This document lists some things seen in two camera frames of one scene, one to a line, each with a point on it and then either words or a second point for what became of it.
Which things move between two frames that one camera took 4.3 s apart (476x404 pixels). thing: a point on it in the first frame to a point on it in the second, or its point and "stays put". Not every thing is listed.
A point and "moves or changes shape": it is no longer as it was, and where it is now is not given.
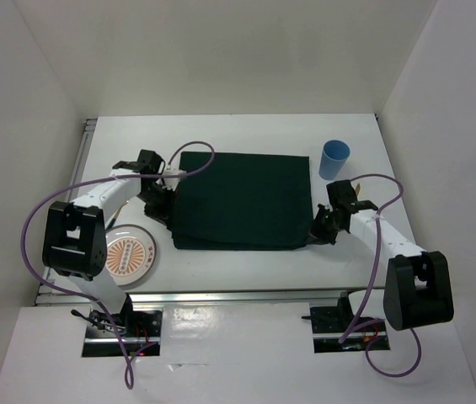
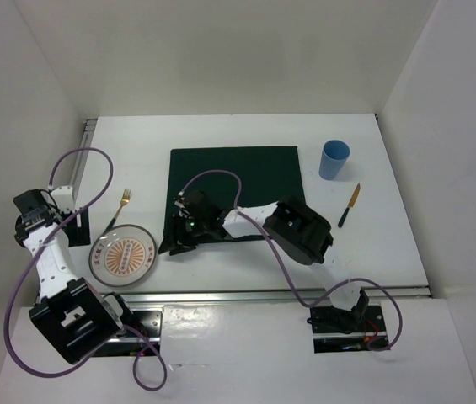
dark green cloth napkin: x=243 y=201 moves or changes shape
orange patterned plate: x=131 y=253 stays put
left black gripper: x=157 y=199 to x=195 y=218
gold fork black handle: x=113 y=220 stays put
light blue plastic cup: x=334 y=155 stays put
